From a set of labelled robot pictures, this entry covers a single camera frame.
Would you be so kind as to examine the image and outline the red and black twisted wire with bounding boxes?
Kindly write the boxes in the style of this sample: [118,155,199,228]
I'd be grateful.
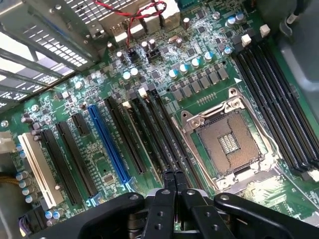
[92,0,167,48]

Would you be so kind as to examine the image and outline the metal wire locking lever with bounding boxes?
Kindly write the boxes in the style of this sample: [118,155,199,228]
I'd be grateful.
[170,102,284,192]

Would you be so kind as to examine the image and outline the green motherboard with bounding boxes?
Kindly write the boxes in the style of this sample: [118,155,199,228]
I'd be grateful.
[0,0,319,222]

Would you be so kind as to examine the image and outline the short black expansion slot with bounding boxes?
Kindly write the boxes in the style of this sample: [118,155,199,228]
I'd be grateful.
[71,114,90,136]

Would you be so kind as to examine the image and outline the grey metal PC case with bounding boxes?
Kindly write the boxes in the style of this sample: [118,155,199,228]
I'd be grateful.
[0,0,110,113]

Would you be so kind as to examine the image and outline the black cable with white tag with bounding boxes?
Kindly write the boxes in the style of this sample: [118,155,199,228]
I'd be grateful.
[280,0,309,37]

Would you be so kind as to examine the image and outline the black RAM slot white latch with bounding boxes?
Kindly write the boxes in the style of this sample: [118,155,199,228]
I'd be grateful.
[249,29,319,167]
[231,53,304,175]
[259,24,319,140]
[138,87,185,172]
[240,34,315,180]

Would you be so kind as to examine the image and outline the long black expansion slot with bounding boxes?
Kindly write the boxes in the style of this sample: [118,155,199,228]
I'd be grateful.
[55,121,98,199]
[40,128,83,206]
[104,96,148,175]

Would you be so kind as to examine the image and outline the CPU socket with gold pins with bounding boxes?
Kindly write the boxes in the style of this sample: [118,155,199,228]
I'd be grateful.
[196,112,265,175]

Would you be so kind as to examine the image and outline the metal rear port block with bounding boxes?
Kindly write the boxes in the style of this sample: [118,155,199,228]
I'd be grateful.
[103,2,181,44]

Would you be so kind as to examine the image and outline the yellow wire bundle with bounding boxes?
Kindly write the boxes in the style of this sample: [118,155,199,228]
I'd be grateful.
[0,174,20,187]

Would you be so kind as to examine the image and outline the blue expansion slot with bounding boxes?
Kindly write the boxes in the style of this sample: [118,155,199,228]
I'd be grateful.
[87,104,132,185]

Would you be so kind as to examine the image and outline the metal CPU socket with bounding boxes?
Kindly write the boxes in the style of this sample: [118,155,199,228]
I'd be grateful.
[171,88,282,192]

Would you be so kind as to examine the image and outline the white expansion slot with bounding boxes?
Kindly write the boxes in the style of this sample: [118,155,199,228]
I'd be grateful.
[17,132,64,209]

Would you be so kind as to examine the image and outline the purple wire bundle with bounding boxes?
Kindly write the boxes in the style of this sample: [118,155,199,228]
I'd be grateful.
[16,216,32,236]

